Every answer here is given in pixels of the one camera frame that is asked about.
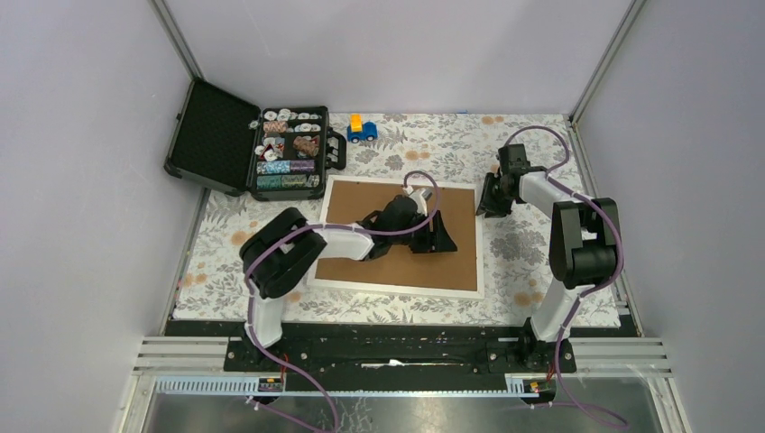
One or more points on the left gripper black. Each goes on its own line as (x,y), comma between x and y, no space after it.
(440,242)

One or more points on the blue yellow toy truck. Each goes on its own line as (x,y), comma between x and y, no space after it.
(360,130)

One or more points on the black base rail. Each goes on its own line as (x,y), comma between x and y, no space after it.
(312,351)

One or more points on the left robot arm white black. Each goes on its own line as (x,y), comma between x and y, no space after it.
(277,258)

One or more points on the white picture frame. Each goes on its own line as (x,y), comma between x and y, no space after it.
(478,239)

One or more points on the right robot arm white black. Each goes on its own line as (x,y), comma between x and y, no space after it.
(585,250)

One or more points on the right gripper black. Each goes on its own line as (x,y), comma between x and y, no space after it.
(502,210)

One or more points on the white slotted cable duct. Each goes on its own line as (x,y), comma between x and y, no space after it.
(377,384)

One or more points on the aluminium corner post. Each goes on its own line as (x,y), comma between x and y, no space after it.
(621,33)
(176,37)

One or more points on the left aluminium corner post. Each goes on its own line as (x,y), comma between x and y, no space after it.
(176,37)

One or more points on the black poker chip case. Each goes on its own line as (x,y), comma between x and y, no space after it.
(227,144)

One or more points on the right aluminium corner post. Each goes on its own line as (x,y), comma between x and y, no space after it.
(621,33)

